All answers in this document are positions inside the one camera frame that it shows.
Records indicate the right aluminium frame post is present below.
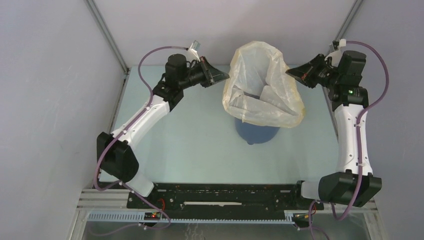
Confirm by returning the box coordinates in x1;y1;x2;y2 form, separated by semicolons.
333;0;365;41

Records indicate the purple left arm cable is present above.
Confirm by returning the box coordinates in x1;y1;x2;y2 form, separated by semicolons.
89;46;191;238

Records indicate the grey slotted cable duct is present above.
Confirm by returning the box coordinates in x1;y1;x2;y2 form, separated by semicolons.
87;211;308;225

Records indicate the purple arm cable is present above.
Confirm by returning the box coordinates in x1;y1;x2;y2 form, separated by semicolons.
89;46;191;238
308;40;390;240

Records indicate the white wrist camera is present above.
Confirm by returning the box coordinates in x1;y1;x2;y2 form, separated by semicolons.
186;40;200;62
325;38;347;67

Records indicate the blue plastic trash bin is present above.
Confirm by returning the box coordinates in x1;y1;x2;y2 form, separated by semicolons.
234;118;280;145

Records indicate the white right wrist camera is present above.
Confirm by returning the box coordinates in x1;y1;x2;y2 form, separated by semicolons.
325;38;347;67

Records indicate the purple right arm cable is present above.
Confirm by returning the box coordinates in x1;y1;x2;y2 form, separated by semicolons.
308;40;390;240

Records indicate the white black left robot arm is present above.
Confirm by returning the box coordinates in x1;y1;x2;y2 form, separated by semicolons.
97;53;230;208

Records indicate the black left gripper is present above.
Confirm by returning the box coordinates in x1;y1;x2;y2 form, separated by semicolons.
178;57;229;90

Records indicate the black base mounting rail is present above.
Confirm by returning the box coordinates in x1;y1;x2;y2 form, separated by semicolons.
126;183;312;220

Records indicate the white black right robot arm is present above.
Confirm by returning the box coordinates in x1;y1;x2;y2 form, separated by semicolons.
286;50;382;209

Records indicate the left aluminium frame post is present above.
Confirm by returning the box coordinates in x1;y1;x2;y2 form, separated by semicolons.
84;0;130;75

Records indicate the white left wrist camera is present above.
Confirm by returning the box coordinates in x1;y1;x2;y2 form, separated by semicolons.
186;40;200;62

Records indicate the aluminium frame post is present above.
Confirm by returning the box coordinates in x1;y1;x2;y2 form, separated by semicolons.
84;0;130;75
333;0;365;41

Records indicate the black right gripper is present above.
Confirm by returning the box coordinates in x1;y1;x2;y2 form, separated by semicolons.
286;54;342;90

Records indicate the translucent yellowish plastic trash bag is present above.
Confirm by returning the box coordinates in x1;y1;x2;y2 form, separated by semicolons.
222;41;306;128

